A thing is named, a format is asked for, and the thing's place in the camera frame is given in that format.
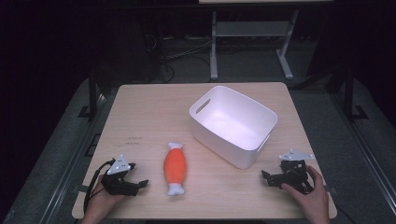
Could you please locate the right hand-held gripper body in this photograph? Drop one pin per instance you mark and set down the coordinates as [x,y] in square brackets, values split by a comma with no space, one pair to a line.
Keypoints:
[294,174]

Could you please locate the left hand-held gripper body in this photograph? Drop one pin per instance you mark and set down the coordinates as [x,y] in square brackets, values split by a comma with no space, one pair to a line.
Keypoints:
[120,182]

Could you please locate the orange and white plush toy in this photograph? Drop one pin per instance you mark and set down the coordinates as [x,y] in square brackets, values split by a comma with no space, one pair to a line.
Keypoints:
[175,169]

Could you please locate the white plastic storage bin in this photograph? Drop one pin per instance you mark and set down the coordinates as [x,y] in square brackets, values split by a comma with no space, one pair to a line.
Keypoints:
[233,127]

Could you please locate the person's right hand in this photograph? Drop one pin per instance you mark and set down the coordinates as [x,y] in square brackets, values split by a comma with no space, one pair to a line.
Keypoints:
[313,199]

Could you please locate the black metal stand post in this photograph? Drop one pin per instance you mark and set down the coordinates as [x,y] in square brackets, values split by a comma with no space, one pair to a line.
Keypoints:
[92,93]

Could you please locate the white metal desk frame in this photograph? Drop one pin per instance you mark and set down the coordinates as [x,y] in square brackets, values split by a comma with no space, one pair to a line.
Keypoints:
[249,29]

